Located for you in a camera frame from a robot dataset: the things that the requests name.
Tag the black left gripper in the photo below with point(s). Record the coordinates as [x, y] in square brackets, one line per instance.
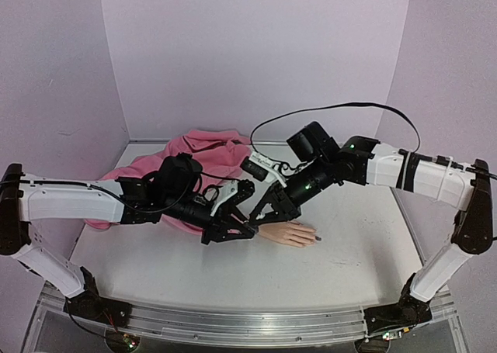
[221, 233]

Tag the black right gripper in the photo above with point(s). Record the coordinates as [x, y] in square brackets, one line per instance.
[279, 196]

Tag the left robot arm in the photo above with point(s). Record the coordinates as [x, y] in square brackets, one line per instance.
[26, 199]

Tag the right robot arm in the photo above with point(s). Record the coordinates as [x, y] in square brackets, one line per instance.
[370, 241]

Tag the mannequin hand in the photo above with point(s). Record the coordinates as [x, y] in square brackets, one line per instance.
[290, 234]

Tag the pink sweatshirt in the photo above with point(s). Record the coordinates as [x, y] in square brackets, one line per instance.
[219, 153]

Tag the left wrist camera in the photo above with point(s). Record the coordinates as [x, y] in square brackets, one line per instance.
[232, 194]

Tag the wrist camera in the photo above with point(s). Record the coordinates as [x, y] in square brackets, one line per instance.
[232, 194]
[265, 169]

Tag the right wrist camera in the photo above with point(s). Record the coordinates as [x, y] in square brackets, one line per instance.
[265, 169]

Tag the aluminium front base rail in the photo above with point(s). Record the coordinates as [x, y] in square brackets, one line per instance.
[109, 325]

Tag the aluminium table edge rail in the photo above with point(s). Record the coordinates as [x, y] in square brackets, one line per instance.
[165, 141]

